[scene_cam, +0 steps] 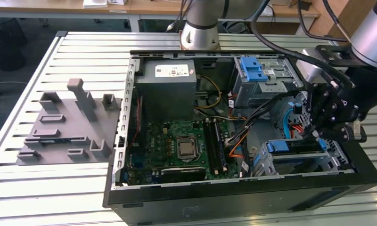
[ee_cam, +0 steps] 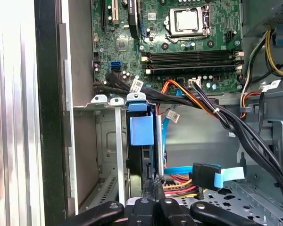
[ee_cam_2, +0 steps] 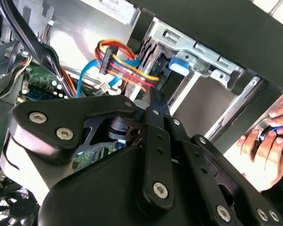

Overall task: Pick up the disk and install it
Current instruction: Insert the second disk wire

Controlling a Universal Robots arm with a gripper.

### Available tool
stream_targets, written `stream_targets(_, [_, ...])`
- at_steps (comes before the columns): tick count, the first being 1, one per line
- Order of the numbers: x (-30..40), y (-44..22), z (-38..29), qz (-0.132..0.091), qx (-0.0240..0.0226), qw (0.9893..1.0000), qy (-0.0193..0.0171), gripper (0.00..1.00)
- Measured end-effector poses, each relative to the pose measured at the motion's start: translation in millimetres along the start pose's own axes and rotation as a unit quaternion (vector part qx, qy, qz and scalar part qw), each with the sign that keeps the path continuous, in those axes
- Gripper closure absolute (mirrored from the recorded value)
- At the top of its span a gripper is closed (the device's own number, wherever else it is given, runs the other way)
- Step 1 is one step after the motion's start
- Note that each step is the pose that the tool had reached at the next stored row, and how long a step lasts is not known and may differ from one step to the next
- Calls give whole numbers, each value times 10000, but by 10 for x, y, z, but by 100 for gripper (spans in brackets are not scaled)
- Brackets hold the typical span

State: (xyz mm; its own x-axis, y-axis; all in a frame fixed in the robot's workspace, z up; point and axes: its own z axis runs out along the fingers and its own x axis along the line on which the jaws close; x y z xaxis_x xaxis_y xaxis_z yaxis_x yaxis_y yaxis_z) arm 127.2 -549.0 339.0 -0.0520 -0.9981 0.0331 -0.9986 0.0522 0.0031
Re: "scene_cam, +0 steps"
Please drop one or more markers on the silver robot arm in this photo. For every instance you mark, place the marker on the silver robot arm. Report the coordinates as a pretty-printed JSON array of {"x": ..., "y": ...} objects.
[{"x": 201, "y": 14}]

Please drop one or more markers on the blue plastic drive latch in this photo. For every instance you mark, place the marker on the blue plastic drive latch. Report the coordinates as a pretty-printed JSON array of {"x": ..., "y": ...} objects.
[{"x": 249, "y": 70}]

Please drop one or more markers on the grey optical drive cage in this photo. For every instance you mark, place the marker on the grey optical drive cage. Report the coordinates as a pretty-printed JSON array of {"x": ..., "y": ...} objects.
[{"x": 269, "y": 94}]

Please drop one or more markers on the wooden desk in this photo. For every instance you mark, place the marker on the wooden desk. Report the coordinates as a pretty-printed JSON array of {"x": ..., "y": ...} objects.
[{"x": 49, "y": 9}]

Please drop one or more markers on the black graphics card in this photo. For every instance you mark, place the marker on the black graphics card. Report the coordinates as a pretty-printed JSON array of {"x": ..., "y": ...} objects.
[{"x": 181, "y": 174}]

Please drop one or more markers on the black bin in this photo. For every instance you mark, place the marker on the black bin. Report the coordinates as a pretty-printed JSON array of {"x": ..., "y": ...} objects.
[{"x": 5, "y": 47}]

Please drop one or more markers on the black PC case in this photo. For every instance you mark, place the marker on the black PC case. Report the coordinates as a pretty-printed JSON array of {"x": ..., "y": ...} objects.
[{"x": 206, "y": 195}]

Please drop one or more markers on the metal disk bay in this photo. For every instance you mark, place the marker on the metal disk bay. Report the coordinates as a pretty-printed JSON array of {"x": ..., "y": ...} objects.
[{"x": 301, "y": 156}]

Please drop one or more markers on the black camera bracket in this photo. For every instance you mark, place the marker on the black camera bracket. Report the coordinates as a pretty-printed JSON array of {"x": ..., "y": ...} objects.
[{"x": 325, "y": 50}]

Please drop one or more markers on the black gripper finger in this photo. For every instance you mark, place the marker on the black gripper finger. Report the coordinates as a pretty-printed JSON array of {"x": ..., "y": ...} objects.
[
  {"x": 338, "y": 134},
  {"x": 321, "y": 106}
]

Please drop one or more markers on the RAM stick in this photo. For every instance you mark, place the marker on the RAM stick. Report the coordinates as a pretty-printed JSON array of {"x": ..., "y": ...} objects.
[{"x": 219, "y": 146}]

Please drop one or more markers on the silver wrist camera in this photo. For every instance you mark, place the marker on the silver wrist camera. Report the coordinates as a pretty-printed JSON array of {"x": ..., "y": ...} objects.
[{"x": 310, "y": 70}]

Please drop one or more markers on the CPU socket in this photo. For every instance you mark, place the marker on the CPU socket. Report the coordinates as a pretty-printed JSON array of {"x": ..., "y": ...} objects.
[{"x": 185, "y": 159}]

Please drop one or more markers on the grey parts rack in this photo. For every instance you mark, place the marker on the grey parts rack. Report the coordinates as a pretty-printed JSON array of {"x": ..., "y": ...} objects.
[{"x": 71, "y": 127}]

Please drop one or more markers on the white labelled box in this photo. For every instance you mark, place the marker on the white labelled box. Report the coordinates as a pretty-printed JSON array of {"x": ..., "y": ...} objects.
[{"x": 115, "y": 2}]

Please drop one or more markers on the hard disk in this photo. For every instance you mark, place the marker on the hard disk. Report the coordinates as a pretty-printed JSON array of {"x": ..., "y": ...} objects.
[{"x": 275, "y": 146}]

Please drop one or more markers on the silver CPU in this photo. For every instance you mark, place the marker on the silver CPU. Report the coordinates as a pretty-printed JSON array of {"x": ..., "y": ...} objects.
[{"x": 185, "y": 148}]

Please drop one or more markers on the white paper box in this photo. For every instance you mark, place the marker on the white paper box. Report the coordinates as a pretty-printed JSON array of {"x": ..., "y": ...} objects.
[{"x": 93, "y": 3}]

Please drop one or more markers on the green motherboard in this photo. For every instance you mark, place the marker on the green motherboard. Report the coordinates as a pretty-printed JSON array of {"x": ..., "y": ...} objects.
[{"x": 162, "y": 141}]

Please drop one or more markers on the grey power supply unit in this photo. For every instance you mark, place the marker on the grey power supply unit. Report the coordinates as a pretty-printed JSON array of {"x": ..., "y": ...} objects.
[{"x": 166, "y": 99}]

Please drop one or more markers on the black RAM slot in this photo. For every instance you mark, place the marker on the black RAM slot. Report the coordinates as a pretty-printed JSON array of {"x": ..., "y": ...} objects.
[{"x": 209, "y": 146}]

